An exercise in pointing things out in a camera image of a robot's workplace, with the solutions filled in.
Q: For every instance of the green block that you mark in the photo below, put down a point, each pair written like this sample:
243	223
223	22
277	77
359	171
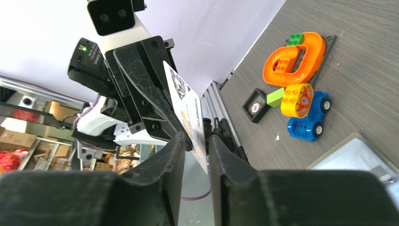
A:
274	99

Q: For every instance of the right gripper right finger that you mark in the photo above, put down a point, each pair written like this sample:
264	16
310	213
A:
244	196

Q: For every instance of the grey lego base plate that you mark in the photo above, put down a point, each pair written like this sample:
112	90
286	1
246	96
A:
312	52

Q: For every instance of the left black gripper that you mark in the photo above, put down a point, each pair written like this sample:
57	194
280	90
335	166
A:
138	73

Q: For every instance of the white printed credit card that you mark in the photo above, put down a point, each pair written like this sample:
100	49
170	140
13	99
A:
187	108

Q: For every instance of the small black square box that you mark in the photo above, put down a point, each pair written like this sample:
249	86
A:
255	107

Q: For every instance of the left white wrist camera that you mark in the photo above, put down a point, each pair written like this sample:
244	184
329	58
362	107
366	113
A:
116	22

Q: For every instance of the orange tape dispenser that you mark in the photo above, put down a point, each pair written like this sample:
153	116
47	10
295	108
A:
277	65

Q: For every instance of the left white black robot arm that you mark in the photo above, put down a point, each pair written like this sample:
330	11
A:
98	127

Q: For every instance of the blue yellow toy car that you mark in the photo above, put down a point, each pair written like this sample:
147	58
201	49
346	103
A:
306	109

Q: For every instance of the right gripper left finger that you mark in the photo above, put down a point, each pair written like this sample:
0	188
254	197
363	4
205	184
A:
147	195

